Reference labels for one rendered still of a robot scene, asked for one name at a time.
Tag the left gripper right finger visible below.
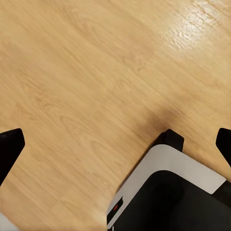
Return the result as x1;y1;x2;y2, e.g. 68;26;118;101
216;128;231;167

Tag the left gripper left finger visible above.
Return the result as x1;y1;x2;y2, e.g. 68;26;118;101
0;128;25;185

